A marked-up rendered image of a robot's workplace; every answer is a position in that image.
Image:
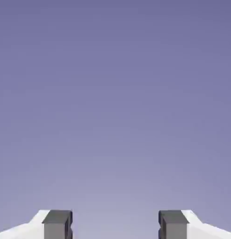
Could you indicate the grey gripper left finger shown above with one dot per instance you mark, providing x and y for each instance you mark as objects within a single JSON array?
[{"x": 55, "y": 226}]

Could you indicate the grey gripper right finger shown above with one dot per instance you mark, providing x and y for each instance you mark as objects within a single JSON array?
[{"x": 175, "y": 226}]

